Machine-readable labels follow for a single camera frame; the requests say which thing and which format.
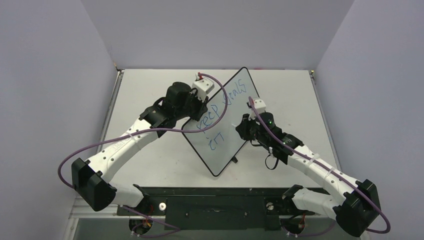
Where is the white whiteboard black frame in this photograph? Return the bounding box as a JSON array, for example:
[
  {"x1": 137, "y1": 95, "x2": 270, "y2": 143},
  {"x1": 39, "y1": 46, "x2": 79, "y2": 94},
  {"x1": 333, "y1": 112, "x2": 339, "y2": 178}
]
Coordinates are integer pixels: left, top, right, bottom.
[{"x1": 182, "y1": 67, "x2": 260, "y2": 177}]

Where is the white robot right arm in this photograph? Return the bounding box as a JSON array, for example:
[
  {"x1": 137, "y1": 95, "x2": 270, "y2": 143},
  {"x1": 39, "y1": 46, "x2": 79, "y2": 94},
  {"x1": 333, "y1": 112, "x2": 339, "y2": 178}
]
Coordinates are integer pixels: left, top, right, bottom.
[{"x1": 235, "y1": 112, "x2": 381, "y2": 237}]

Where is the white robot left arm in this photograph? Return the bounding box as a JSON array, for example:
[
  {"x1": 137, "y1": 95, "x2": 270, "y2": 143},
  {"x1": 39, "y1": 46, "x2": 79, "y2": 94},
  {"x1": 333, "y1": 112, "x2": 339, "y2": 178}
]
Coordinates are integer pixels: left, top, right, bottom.
[{"x1": 71, "y1": 80, "x2": 214, "y2": 215}]

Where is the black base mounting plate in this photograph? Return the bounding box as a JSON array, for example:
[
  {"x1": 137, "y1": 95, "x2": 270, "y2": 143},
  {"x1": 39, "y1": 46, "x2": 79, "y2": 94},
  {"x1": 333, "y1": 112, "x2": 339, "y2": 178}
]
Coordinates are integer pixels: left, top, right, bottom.
[{"x1": 134, "y1": 187, "x2": 303, "y2": 231}]

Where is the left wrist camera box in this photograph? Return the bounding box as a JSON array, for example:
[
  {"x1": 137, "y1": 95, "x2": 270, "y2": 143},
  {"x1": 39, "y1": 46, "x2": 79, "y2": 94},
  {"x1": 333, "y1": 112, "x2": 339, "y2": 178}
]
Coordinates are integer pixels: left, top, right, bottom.
[{"x1": 191, "y1": 78, "x2": 215, "y2": 102}]

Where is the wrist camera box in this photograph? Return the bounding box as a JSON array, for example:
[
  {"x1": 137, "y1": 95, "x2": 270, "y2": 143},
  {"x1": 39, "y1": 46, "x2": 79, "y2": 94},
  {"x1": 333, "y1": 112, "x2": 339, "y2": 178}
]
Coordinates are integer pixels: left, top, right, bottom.
[
  {"x1": 191, "y1": 78, "x2": 215, "y2": 102},
  {"x1": 247, "y1": 98, "x2": 267, "y2": 120}
]

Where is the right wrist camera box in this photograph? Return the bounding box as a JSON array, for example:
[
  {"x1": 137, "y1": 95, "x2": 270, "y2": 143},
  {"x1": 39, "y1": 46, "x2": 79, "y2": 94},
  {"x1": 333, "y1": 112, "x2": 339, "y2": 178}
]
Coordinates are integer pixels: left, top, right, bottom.
[{"x1": 247, "y1": 98, "x2": 267, "y2": 120}]

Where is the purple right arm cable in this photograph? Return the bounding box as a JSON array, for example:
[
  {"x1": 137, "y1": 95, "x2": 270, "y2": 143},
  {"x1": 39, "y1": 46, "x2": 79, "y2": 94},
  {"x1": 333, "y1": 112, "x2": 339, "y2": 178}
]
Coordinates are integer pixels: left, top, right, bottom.
[{"x1": 247, "y1": 96, "x2": 392, "y2": 238}]

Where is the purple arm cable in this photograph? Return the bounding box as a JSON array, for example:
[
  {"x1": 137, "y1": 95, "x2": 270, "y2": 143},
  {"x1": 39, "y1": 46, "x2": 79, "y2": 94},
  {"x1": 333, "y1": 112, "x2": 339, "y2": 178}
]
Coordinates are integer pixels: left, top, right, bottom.
[
  {"x1": 57, "y1": 72, "x2": 230, "y2": 239},
  {"x1": 247, "y1": 96, "x2": 392, "y2": 238}
]

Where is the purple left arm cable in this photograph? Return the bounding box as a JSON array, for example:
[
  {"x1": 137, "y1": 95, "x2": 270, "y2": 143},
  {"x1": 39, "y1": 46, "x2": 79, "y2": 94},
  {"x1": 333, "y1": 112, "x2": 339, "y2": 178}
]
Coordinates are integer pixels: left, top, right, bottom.
[{"x1": 57, "y1": 72, "x2": 230, "y2": 239}]

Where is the aluminium table frame rail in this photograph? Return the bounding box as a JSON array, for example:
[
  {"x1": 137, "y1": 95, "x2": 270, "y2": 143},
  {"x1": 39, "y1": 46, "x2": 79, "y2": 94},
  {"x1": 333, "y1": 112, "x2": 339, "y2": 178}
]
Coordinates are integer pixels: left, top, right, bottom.
[{"x1": 62, "y1": 69, "x2": 125, "y2": 240}]

